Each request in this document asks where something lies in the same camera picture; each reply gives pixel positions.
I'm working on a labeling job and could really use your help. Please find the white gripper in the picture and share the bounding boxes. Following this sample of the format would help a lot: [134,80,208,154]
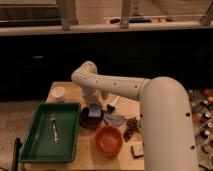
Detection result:
[81,86,101,106]

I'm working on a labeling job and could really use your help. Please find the blue cloth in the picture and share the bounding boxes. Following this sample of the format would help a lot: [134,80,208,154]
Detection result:
[103,114,126,127]

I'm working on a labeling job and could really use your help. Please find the white handled dish brush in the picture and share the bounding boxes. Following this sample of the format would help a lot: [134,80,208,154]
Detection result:
[107,96,120,113]

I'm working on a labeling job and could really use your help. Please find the brown block sponge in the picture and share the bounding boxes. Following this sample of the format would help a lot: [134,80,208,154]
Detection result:
[130,144,144,158]

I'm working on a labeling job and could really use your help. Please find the green plastic tray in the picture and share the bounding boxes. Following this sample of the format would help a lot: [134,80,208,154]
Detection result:
[19,103,81,163]

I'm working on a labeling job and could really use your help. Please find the purple bowl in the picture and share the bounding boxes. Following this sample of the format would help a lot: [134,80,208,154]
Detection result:
[79,107,104,130]

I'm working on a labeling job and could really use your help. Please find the blue sponge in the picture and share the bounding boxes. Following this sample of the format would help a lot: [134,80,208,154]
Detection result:
[88,103,101,118]

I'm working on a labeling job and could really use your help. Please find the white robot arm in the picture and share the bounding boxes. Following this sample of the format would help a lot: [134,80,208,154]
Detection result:
[71,61,199,171]

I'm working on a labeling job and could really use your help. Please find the black pole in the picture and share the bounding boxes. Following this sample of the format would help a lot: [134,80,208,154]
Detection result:
[11,138,22,171]

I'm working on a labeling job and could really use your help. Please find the dark grape bunch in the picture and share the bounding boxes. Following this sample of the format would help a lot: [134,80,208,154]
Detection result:
[123,118,138,142]

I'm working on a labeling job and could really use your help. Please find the orange cup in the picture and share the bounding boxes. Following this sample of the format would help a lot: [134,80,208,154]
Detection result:
[100,90,109,100]

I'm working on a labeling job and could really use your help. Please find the orange bowl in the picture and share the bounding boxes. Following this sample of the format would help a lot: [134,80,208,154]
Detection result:
[94,126,123,158]

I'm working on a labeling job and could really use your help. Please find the small white cup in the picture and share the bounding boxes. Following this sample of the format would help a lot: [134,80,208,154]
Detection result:
[51,86,66,102]

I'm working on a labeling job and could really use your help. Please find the silver fork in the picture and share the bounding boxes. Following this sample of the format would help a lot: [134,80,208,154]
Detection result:
[50,114,59,143]

